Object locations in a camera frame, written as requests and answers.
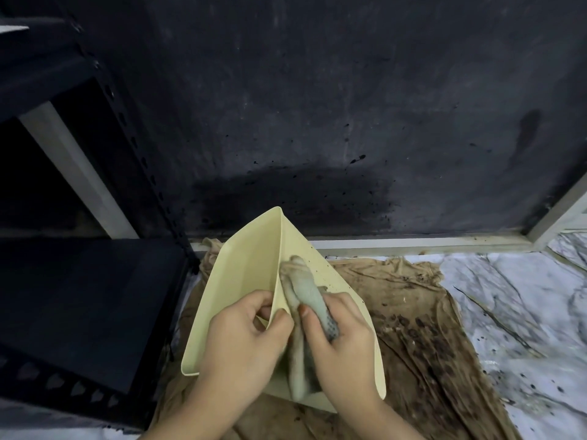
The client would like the grey cleaning cloth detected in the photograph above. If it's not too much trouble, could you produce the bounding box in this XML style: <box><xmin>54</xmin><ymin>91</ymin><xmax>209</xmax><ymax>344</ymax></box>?
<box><xmin>279</xmin><ymin>255</ymin><xmax>342</xmax><ymax>404</ymax></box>

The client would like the person's left forearm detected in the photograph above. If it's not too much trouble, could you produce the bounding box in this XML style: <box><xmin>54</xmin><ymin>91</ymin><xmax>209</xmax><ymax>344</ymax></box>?
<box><xmin>146</xmin><ymin>393</ymin><xmax>263</xmax><ymax>440</ymax></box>

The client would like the cream plastic tray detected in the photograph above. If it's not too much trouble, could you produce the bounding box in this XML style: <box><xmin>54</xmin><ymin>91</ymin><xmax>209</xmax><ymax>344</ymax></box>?
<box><xmin>181</xmin><ymin>206</ymin><xmax>387</xmax><ymax>414</ymax></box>

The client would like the brown stained floor cloth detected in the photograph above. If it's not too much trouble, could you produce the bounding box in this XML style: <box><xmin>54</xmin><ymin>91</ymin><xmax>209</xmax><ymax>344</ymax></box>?
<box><xmin>149</xmin><ymin>238</ymin><xmax>523</xmax><ymax>440</ymax></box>

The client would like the person's right forearm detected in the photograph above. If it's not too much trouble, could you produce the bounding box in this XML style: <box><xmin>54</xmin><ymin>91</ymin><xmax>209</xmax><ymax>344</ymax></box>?
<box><xmin>331</xmin><ymin>398</ymin><xmax>434</xmax><ymax>440</ymax></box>

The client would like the white frame bar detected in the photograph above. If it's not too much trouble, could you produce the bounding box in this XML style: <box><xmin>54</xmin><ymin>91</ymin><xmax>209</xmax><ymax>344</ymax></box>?
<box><xmin>18</xmin><ymin>102</ymin><xmax>139</xmax><ymax>240</ymax></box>
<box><xmin>526</xmin><ymin>170</ymin><xmax>587</xmax><ymax>252</ymax></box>
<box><xmin>190</xmin><ymin>234</ymin><xmax>536</xmax><ymax>258</ymax></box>

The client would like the person's left hand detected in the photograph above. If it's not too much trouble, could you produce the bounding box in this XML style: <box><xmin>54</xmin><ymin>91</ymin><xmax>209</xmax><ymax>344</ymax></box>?
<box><xmin>198</xmin><ymin>291</ymin><xmax>294</xmax><ymax>409</ymax></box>

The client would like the black metal shelf rack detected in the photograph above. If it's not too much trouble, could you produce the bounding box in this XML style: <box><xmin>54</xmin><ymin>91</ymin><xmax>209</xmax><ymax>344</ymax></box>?
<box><xmin>0</xmin><ymin>0</ymin><xmax>202</xmax><ymax>431</ymax></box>

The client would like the person's right hand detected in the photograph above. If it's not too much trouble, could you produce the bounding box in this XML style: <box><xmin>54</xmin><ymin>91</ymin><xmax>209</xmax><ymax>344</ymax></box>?
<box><xmin>298</xmin><ymin>292</ymin><xmax>384</xmax><ymax>414</ymax></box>

